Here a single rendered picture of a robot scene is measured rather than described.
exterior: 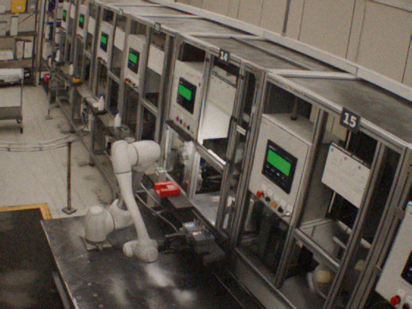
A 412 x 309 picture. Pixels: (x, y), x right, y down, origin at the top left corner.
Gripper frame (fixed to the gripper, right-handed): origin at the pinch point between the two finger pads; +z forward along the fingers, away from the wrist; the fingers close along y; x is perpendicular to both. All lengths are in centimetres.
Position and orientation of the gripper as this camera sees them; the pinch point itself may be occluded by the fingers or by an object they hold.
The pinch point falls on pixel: (185, 241)
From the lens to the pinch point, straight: 298.5
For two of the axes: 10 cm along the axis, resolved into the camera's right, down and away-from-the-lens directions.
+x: -4.5, -4.0, 8.0
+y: 1.3, -9.1, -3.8
